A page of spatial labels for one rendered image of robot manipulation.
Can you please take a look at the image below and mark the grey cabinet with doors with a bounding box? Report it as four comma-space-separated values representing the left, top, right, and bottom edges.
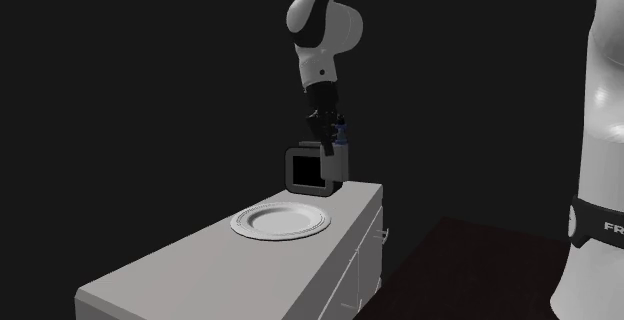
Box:
74, 180, 390, 320

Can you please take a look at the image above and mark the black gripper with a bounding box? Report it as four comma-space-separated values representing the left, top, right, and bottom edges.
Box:
303, 82, 341, 158

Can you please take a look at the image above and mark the dark red robot stand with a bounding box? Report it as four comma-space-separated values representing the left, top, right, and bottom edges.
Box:
351, 215, 573, 320

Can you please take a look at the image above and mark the blue bottle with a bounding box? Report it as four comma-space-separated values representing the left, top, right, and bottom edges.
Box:
334, 117, 349, 147

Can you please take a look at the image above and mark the grey box with black front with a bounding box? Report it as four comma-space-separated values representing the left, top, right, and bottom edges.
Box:
284, 140, 350, 198

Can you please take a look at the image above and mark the white round plate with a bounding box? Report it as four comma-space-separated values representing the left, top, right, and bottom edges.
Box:
229, 201, 332, 241

